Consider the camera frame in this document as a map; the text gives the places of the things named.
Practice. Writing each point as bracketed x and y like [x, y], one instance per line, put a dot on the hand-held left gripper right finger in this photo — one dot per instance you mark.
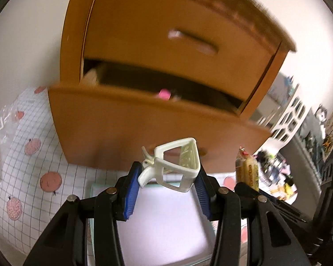
[204, 196]

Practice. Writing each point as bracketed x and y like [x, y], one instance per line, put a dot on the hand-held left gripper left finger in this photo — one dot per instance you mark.
[130, 196]

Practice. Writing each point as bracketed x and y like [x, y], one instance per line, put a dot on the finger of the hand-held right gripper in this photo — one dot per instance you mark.
[283, 209]

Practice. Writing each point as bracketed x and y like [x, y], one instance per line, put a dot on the white hair claw clip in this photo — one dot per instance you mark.
[161, 166]

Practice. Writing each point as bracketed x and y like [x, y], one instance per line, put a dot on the white tray with teal rim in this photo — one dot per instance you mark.
[166, 221]

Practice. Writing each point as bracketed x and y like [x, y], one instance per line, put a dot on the wooden nightstand deep drawer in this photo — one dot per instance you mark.
[127, 127]

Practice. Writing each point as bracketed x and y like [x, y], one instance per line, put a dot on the pink hair bow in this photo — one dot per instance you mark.
[163, 94]

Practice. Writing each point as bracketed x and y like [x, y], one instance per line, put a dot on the wooden nightstand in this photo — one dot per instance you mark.
[77, 47]

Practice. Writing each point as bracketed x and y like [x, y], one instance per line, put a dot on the pile of colourful small clutter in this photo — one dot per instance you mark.
[274, 171]

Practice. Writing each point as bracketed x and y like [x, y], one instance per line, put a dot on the white cutout panel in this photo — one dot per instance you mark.
[290, 119]

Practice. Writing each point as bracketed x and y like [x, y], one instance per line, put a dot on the black white plush toy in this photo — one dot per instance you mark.
[321, 113]

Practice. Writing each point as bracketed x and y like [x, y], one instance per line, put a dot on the pomegranate print checked tablecloth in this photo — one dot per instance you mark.
[30, 171]

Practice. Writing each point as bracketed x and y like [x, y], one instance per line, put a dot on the clear plastic bag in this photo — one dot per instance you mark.
[0, 144]

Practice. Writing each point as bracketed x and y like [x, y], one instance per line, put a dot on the wooden nightstand shallow drawer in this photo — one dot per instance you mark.
[144, 19]

